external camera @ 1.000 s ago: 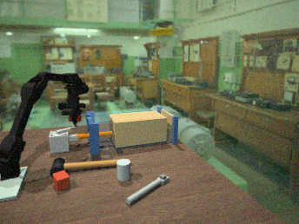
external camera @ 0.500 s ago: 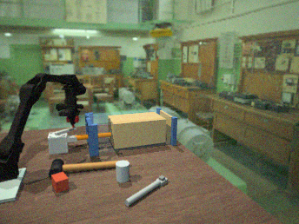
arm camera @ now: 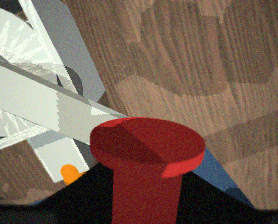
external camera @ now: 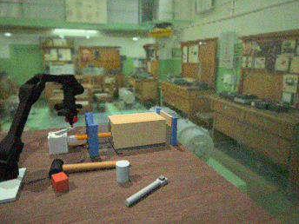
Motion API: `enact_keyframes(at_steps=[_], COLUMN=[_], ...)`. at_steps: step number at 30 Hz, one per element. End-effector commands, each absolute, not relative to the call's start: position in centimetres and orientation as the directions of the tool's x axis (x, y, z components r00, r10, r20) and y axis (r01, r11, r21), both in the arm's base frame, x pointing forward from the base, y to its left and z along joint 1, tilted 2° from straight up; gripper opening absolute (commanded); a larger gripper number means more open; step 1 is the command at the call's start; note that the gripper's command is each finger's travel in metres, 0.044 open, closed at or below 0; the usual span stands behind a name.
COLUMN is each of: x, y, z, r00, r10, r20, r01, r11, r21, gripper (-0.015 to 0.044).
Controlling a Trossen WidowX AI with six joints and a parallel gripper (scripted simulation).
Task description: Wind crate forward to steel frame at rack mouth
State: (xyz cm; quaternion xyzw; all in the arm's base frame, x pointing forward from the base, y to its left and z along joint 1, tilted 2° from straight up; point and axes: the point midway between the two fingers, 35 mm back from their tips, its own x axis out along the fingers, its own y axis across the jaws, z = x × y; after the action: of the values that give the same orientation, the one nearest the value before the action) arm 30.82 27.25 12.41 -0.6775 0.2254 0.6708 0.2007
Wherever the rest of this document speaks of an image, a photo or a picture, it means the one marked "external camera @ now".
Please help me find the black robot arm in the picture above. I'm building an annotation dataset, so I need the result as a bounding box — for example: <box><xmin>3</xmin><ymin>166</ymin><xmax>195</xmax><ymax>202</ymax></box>
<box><xmin>0</xmin><ymin>73</ymin><xmax>84</xmax><ymax>182</ymax></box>

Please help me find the grey cylinder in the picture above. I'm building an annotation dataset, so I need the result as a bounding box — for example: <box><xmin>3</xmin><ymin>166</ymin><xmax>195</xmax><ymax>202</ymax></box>
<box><xmin>116</xmin><ymin>161</ymin><xmax>130</xmax><ymax>183</ymax></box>

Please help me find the grey metal handle with square end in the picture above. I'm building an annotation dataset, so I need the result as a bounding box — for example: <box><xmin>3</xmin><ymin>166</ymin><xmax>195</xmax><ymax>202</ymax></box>
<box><xmin>124</xmin><ymin>175</ymin><xmax>168</xmax><ymax>206</ymax></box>

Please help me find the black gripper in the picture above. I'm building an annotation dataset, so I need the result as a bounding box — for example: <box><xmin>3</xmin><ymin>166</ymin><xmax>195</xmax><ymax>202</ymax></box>
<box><xmin>57</xmin><ymin>97</ymin><xmax>82</xmax><ymax>125</ymax></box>

